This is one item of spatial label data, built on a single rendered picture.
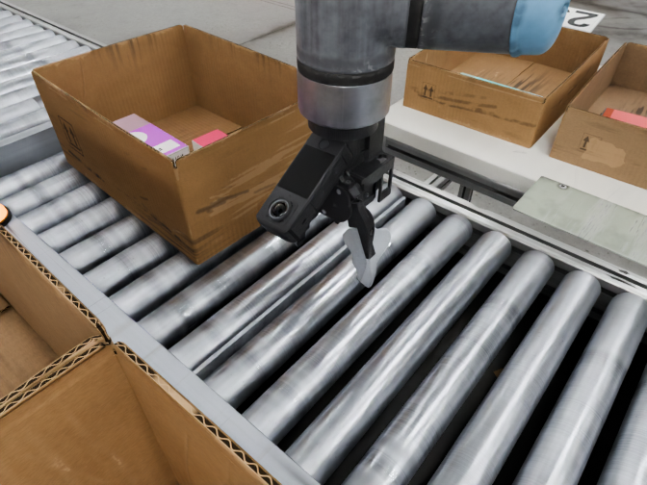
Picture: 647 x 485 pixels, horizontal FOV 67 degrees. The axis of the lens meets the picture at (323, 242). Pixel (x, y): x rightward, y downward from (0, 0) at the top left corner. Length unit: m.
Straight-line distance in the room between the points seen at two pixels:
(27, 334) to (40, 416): 0.26
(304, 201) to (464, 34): 0.20
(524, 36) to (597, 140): 0.54
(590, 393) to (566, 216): 0.32
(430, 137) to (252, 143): 0.43
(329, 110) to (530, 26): 0.17
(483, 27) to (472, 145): 0.57
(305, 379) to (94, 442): 0.32
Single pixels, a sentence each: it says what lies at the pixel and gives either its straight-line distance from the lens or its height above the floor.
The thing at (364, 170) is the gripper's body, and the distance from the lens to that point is 0.53.
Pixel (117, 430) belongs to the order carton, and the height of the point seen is 0.99.
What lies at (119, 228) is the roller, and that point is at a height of 0.75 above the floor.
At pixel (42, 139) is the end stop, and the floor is 0.77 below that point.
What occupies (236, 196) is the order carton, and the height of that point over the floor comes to 0.83.
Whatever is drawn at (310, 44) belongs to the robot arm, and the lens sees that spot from 0.44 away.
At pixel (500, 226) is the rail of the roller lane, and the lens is 0.80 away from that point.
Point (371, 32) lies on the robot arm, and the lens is 0.43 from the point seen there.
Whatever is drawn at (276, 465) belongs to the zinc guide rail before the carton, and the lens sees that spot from 0.37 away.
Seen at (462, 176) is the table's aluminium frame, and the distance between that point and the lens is 0.99.
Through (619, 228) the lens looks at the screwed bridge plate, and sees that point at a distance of 0.86.
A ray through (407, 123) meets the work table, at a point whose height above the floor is 0.75.
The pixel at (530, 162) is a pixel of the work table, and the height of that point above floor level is 0.75.
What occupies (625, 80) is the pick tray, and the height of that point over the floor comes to 0.77.
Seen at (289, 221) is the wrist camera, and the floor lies 0.93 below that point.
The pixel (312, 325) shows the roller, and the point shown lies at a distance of 0.63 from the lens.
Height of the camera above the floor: 1.23
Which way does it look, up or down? 42 degrees down
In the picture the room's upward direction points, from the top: straight up
